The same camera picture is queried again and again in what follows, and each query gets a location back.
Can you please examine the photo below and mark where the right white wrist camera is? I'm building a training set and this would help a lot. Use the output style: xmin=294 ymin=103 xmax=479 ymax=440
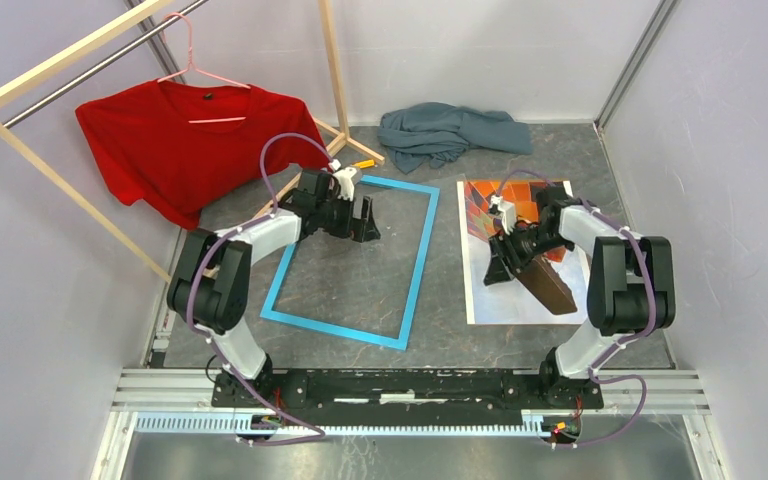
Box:
xmin=488 ymin=195 xmax=518 ymax=234

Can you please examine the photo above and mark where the grey-blue crumpled cloth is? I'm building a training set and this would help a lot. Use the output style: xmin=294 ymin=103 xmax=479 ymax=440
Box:
xmin=377 ymin=102 xmax=534 ymax=174

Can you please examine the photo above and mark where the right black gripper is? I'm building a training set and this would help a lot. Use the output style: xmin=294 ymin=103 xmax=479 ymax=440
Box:
xmin=483 ymin=223 xmax=571 ymax=286

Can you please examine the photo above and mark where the hot-air balloon photo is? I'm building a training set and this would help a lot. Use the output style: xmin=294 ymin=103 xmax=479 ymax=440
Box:
xmin=457 ymin=180 xmax=590 ymax=326

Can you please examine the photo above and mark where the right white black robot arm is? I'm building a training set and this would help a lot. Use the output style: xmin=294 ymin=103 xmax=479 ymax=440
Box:
xmin=483 ymin=184 xmax=676 ymax=408

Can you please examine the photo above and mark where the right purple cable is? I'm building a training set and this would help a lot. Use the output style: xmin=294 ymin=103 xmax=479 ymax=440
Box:
xmin=493 ymin=169 xmax=658 ymax=449

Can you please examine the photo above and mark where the yellow handled screwdriver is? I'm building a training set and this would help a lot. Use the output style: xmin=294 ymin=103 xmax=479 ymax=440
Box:
xmin=352 ymin=159 xmax=377 ymax=169

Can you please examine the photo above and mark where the blue picture frame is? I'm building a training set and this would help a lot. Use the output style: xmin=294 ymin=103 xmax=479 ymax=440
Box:
xmin=260 ymin=175 xmax=440 ymax=351

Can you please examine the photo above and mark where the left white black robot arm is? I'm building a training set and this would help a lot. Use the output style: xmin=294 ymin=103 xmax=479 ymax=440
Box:
xmin=166 ymin=167 xmax=381 ymax=408

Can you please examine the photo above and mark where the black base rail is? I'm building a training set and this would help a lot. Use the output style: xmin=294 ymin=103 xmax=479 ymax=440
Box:
xmin=208 ymin=367 xmax=604 ymax=429

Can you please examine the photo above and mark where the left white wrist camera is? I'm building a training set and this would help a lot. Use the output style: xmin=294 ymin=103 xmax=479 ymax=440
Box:
xmin=329 ymin=159 xmax=363 ymax=201

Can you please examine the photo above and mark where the red t-shirt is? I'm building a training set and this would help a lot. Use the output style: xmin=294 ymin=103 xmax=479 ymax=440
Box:
xmin=75 ymin=80 xmax=329 ymax=230

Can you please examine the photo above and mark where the grey slotted cable duct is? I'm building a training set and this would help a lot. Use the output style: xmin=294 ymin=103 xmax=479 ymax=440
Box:
xmin=134 ymin=410 xmax=560 ymax=439

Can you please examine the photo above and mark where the wooden clothes rack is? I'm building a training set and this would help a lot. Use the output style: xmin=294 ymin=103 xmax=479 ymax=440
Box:
xmin=0 ymin=0 xmax=387 ymax=283

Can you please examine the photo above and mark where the purple cable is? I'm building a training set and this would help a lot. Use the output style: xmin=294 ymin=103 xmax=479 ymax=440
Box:
xmin=493 ymin=169 xmax=658 ymax=449
xmin=185 ymin=132 xmax=342 ymax=446

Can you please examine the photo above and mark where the pink clothes hanger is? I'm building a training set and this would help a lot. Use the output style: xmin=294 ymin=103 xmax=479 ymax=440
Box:
xmin=157 ymin=11 xmax=253 ymax=125

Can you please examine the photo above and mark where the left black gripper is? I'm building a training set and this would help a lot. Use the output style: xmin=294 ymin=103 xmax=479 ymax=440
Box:
xmin=316 ymin=190 xmax=380 ymax=244

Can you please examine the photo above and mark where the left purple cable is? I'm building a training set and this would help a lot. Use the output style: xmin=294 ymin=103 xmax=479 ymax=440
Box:
xmin=185 ymin=132 xmax=342 ymax=446

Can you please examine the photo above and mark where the aluminium corner profile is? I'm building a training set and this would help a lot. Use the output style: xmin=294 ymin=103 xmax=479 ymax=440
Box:
xmin=593 ymin=0 xmax=680 ymax=135

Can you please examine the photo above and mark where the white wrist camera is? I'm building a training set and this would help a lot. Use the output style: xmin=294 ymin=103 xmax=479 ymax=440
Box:
xmin=488 ymin=195 xmax=518 ymax=234
xmin=329 ymin=159 xmax=363 ymax=201

